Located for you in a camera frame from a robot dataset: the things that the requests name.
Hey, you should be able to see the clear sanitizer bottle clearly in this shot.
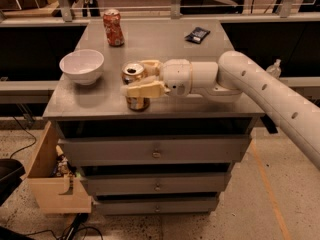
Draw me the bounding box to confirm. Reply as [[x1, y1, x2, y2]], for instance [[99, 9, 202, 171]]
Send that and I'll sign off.
[[266, 59, 281, 78]]

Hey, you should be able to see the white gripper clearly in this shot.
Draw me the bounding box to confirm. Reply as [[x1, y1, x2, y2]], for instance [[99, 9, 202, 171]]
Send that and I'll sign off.
[[120, 59, 192, 98]]

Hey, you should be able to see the black floor cable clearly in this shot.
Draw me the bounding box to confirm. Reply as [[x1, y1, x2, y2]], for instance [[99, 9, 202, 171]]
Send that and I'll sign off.
[[9, 116, 38, 159]]

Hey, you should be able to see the white bowl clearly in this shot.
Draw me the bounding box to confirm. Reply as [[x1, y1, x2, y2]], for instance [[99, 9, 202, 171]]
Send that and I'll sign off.
[[59, 49, 104, 85]]

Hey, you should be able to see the black chair base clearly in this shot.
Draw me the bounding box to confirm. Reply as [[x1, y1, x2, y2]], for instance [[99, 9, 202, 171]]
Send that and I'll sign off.
[[0, 159, 25, 206]]

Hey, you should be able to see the red coke can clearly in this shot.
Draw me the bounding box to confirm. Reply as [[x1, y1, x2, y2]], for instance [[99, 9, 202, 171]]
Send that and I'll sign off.
[[103, 9, 124, 47]]

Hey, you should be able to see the grey drawer cabinet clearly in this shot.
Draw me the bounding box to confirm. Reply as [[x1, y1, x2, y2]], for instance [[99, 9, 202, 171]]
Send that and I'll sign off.
[[44, 19, 263, 215]]

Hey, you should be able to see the orange soda can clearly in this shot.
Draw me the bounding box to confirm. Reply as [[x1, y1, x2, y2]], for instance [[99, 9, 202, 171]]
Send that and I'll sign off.
[[121, 61, 150, 111]]

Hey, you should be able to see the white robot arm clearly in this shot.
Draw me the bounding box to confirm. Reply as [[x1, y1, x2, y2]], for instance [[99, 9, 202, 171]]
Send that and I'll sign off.
[[121, 51, 320, 168]]

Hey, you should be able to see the dark blue snack bag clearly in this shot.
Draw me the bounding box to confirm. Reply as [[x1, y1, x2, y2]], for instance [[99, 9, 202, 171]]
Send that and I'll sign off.
[[185, 27, 210, 44]]

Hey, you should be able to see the wooden box on floor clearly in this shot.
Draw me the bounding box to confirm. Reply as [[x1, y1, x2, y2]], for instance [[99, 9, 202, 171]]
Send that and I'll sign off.
[[26, 122, 91, 214]]

